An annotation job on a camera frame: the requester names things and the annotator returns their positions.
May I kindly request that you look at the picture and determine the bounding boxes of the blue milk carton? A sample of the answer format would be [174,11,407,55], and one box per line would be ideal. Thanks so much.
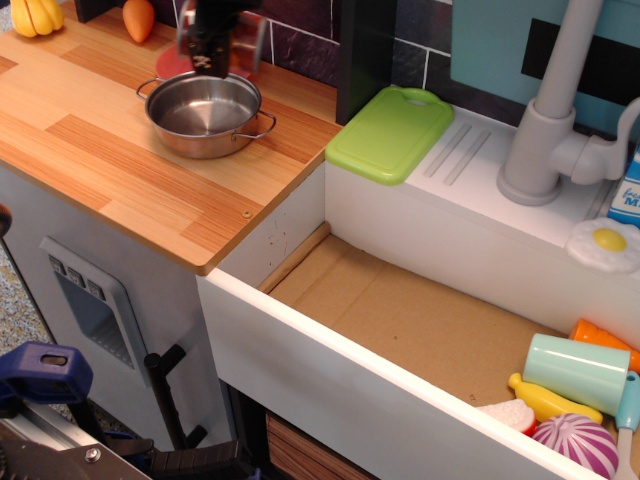
[607,146,640,227]

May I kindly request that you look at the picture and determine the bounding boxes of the purple striped toy onion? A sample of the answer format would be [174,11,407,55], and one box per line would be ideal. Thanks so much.
[532,413,619,479]

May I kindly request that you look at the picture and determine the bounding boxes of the stainless steel pot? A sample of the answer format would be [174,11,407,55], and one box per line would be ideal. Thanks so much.
[136,72,277,160]

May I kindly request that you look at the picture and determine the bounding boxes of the green plastic cutting board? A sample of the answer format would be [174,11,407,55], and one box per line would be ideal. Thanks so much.
[325,86,454,186]

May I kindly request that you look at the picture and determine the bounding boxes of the orange toy carrot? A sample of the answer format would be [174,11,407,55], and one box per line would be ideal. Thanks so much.
[569,318,639,373]

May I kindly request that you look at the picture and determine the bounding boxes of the grey toy faucet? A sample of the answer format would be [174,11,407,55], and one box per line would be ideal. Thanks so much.
[497,0,639,206]

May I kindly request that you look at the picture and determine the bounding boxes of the black oven door handle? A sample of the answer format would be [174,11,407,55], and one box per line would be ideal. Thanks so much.
[143,344,207,450]

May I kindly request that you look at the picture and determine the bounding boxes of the mint green plastic cup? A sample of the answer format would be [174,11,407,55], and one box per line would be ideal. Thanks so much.
[523,333,630,416]

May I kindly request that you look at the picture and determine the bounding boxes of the yellow toy bell pepper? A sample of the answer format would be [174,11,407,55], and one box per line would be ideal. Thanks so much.
[10,0,65,38]

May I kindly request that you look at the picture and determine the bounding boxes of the white toy sink basin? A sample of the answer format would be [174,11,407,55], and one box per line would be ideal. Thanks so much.
[198,110,639,479]

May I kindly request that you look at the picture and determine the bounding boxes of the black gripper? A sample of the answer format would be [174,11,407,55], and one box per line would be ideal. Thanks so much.
[187,0,263,78]

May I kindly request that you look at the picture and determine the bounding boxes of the toy fried egg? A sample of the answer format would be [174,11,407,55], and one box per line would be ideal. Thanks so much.
[565,217,639,274]

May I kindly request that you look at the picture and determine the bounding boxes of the white toy bread slice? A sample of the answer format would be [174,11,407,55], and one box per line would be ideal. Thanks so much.
[478,399,537,437]

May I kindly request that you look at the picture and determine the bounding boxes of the grey oven control panel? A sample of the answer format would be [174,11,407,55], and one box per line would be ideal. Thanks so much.
[40,237,150,387]

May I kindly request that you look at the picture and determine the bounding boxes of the light blue handled spatula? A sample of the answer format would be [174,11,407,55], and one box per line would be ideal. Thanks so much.
[614,371,639,479]

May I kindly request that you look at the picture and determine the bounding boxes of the orange toy fruit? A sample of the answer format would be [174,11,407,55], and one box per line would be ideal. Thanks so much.
[122,0,155,43]

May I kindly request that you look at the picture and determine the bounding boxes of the blue plastic clamp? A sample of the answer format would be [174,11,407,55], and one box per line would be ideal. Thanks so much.
[1,341,93,408]

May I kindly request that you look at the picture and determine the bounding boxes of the yellow toy banana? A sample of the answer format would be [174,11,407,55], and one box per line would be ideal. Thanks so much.
[508,373,604,424]

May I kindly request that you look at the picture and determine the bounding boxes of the wooden kitchen countertop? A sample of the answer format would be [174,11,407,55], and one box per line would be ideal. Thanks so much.
[1,2,339,275]

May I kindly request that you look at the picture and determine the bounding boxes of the red plastic plate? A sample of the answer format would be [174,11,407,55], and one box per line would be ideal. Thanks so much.
[155,40,260,79]

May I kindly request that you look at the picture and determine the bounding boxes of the orange beans can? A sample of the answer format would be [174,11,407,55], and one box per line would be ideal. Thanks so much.
[175,2,266,59]

